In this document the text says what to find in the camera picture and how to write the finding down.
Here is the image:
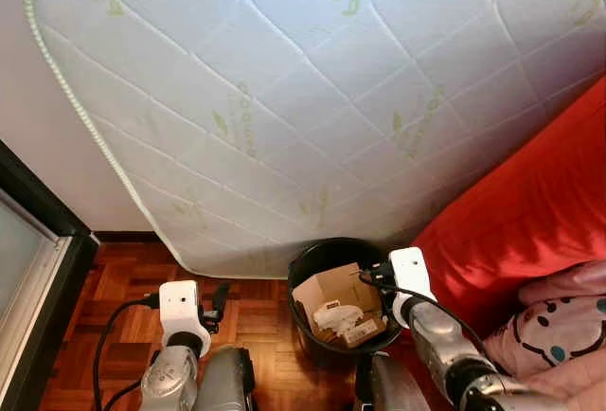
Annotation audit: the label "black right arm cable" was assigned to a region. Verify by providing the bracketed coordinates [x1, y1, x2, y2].
[358, 259, 512, 374]

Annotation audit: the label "brown cardboard box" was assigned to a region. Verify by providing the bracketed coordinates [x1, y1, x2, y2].
[292, 262, 387, 348]

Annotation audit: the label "red fabric cover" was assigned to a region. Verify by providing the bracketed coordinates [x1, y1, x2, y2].
[409, 75, 606, 336]

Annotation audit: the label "silver robot right leg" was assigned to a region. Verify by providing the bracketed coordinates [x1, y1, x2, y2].
[355, 352, 432, 411]

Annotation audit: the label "black glazed door frame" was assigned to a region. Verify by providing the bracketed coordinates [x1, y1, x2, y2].
[0, 141, 98, 411]

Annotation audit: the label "black round trash bin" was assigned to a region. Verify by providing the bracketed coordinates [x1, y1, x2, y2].
[287, 237, 410, 366]

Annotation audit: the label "white crumpled paper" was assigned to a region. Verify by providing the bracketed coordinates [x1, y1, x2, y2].
[312, 303, 365, 331]

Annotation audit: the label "white quilted mattress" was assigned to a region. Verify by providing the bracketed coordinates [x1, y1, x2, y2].
[24, 0, 606, 279]

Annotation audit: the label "pink cartoon print blanket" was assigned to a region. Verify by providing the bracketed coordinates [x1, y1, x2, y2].
[483, 259, 606, 411]

